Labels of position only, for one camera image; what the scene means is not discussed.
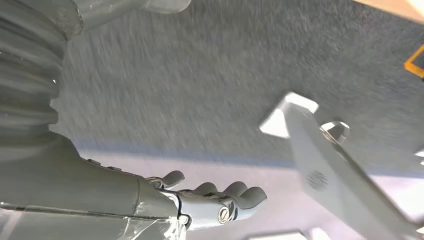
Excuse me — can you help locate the grey kiosk display panel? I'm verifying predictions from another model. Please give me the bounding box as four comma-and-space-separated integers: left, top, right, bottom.
284, 101, 424, 240

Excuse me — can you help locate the orange-edged dark panel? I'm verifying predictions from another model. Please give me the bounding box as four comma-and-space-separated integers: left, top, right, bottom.
404, 44, 424, 79

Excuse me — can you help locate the white kiosk base plate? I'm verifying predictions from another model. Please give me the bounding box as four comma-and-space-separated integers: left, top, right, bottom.
259, 92, 320, 139

